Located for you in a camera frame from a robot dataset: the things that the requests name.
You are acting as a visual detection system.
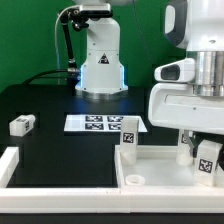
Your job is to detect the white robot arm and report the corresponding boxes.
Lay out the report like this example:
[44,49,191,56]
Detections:
[74,0,224,158]

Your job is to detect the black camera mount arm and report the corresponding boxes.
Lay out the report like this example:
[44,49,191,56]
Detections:
[59,3,113,73]

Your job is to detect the white square tabletop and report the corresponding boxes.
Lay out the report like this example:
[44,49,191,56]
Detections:
[113,143,224,192]

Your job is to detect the white plate with markers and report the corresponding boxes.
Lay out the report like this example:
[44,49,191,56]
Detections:
[63,114,148,133]

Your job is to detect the grey cable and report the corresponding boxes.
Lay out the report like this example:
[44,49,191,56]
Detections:
[54,5,80,84]

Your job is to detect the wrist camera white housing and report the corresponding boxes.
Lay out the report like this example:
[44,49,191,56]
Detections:
[154,58,195,83]

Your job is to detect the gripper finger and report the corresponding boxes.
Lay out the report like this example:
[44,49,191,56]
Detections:
[184,130,198,158]

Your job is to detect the white U-shaped fence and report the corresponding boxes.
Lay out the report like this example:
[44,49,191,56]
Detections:
[0,147,224,213]

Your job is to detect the black cable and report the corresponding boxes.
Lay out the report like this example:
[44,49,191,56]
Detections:
[21,69,81,86]

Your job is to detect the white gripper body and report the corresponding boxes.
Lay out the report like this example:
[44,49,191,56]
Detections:
[148,83,224,135]

